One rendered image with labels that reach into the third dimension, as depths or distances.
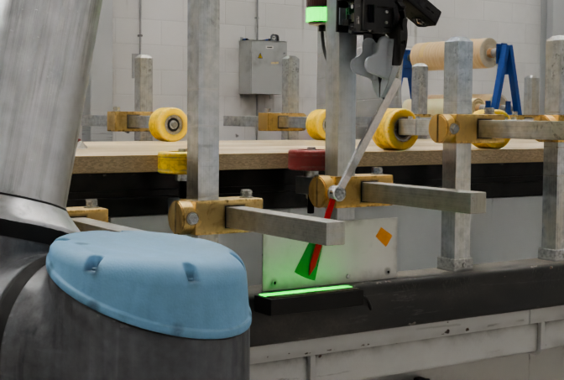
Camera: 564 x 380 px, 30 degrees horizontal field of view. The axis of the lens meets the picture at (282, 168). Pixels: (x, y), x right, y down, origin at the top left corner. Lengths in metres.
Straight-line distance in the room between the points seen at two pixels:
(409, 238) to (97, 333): 1.36
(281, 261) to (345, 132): 0.23
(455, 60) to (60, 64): 1.04
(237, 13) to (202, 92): 8.56
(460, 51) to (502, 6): 10.51
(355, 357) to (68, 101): 0.97
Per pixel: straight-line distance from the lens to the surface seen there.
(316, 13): 1.70
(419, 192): 1.57
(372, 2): 1.59
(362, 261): 1.70
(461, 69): 1.82
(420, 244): 2.07
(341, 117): 1.66
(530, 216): 2.27
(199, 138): 1.53
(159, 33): 9.65
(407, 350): 1.83
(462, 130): 1.82
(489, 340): 1.96
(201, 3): 1.53
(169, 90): 9.67
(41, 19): 0.90
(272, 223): 1.44
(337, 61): 1.66
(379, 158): 1.96
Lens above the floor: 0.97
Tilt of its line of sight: 3 degrees down
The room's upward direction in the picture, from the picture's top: straight up
